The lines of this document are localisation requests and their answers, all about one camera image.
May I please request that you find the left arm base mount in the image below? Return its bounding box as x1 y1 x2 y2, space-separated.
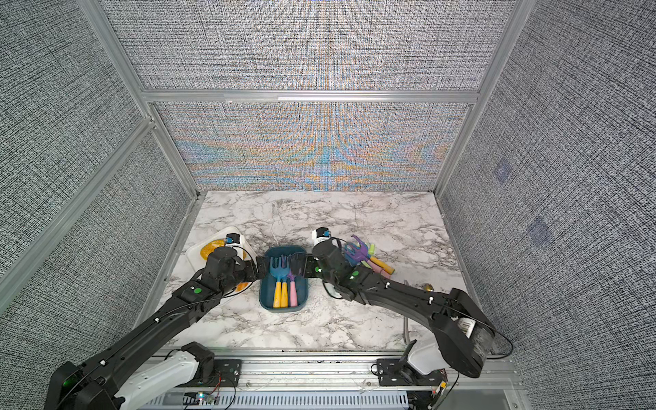
176 342 243 388

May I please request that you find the teal plastic storage box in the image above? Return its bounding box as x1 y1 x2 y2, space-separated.
258 245 309 314

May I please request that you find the blue rake yellow handle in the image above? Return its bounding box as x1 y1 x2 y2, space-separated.
269 256 290 309

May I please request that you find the green rake yellow handle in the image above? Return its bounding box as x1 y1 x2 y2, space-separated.
368 244 395 275

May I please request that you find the purple rake pink handle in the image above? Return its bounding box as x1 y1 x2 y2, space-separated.
288 273 298 308
343 235 391 278

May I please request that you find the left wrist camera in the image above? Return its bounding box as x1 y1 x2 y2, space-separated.
225 232 241 246

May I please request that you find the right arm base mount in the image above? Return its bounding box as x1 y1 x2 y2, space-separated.
371 339 449 387

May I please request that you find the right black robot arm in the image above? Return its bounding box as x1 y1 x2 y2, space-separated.
288 241 499 379

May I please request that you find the aluminium front rail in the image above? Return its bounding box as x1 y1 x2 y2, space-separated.
215 350 525 391

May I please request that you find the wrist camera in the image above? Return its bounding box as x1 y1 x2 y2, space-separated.
225 232 241 246
312 227 332 245

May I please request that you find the white rectangular tray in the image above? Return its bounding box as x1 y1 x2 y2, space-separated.
186 227 256 271

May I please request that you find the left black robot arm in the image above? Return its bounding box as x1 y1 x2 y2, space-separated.
44 247 269 409

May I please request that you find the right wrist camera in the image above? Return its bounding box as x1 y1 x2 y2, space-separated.
312 227 332 245

